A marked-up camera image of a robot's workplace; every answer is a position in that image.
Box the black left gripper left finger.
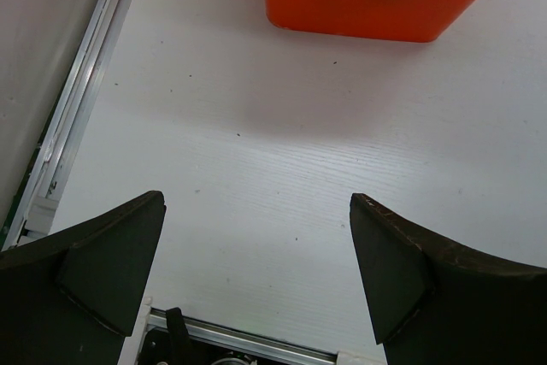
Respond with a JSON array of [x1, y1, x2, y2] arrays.
[[1, 191, 166, 364]]

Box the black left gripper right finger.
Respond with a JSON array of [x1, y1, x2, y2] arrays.
[[350, 193, 546, 364]]

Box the aluminium frame rail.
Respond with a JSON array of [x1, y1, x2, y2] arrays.
[[1, 0, 132, 250]]

